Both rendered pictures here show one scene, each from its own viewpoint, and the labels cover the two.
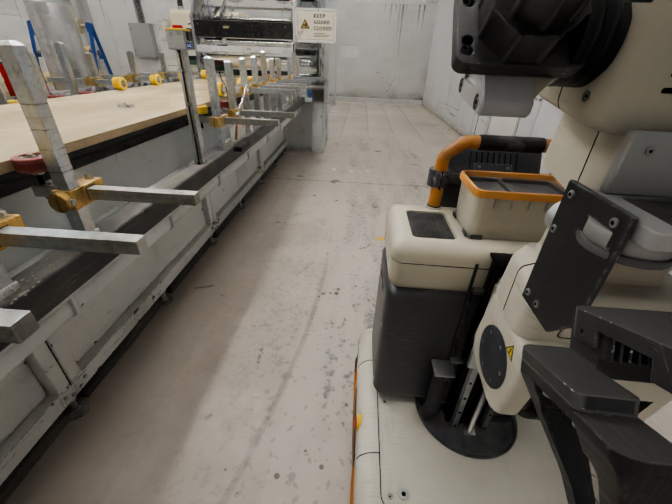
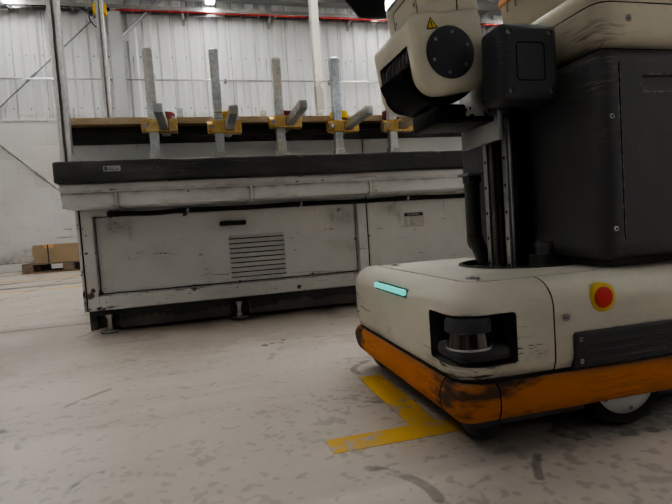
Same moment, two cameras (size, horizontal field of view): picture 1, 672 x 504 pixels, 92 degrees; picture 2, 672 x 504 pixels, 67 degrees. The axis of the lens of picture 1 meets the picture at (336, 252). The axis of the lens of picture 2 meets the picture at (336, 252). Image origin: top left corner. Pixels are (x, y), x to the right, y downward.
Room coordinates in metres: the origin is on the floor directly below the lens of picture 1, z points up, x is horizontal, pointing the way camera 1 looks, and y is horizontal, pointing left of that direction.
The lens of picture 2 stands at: (-0.17, -1.40, 0.40)
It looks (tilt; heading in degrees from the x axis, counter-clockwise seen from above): 3 degrees down; 73
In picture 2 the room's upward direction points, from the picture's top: 4 degrees counter-clockwise
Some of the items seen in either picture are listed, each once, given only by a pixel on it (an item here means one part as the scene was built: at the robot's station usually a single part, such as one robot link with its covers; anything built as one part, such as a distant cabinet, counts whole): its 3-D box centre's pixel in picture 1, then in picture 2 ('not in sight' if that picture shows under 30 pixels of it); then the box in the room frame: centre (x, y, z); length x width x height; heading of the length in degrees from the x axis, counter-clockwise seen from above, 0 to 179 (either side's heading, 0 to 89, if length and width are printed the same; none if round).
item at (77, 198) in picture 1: (78, 194); (396, 126); (0.80, 0.68, 0.82); 0.14 x 0.06 x 0.05; 177
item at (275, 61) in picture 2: not in sight; (279, 115); (0.27, 0.70, 0.87); 0.04 x 0.04 x 0.48; 87
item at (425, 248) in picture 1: (482, 307); (548, 130); (0.69, -0.40, 0.59); 0.55 x 0.34 x 0.83; 87
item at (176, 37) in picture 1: (179, 40); not in sight; (1.51, 0.65, 1.18); 0.07 x 0.07 x 0.08; 87
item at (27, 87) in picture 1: (56, 159); (390, 104); (0.77, 0.68, 0.92); 0.04 x 0.04 x 0.48; 87
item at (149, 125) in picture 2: not in sight; (159, 126); (-0.20, 0.72, 0.83); 0.14 x 0.06 x 0.05; 177
